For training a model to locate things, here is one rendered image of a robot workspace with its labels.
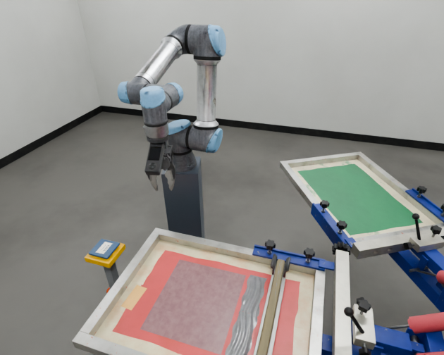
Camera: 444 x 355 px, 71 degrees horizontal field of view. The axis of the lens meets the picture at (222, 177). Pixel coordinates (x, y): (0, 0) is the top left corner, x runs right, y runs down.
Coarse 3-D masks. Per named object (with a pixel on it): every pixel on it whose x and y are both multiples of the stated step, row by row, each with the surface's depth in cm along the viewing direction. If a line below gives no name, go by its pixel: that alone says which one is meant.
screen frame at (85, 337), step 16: (176, 240) 144; (192, 240) 142; (208, 240) 142; (144, 256) 135; (240, 256) 137; (256, 256) 134; (128, 272) 127; (304, 272) 130; (320, 272) 126; (112, 288) 120; (320, 288) 119; (112, 304) 116; (320, 304) 113; (96, 320) 109; (320, 320) 108; (80, 336) 104; (320, 336) 103; (96, 352) 101; (112, 352) 100; (128, 352) 99; (320, 352) 99
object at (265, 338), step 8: (280, 264) 120; (280, 272) 117; (280, 280) 114; (272, 288) 111; (272, 296) 108; (272, 304) 106; (272, 312) 103; (264, 320) 101; (272, 320) 101; (264, 328) 98; (272, 328) 102; (264, 336) 96; (264, 344) 94; (264, 352) 92
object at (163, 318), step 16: (144, 304) 118; (160, 304) 118; (176, 304) 118; (192, 304) 118; (208, 304) 118; (128, 320) 113; (144, 320) 112; (160, 320) 112; (176, 320) 112; (192, 320) 112; (208, 320) 112; (224, 320) 112; (128, 336) 108; (144, 336) 108; (160, 336) 108; (176, 336) 107; (192, 336) 107; (208, 336) 107; (224, 336) 107; (256, 336) 107; (288, 336) 107; (176, 352) 103; (192, 352) 103; (208, 352) 103; (224, 352) 103; (288, 352) 102
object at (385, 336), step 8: (376, 328) 100; (384, 328) 100; (352, 336) 99; (376, 336) 98; (384, 336) 98; (392, 336) 98; (400, 336) 98; (408, 336) 98; (376, 344) 97; (384, 344) 96; (392, 344) 96; (400, 344) 96; (408, 344) 96; (384, 352) 98; (392, 352) 97; (400, 352) 96; (408, 352) 95
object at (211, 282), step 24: (168, 264) 135; (192, 264) 134; (216, 264) 134; (168, 288) 124; (192, 288) 124; (216, 288) 124; (240, 288) 124; (264, 288) 124; (288, 288) 124; (288, 312) 115
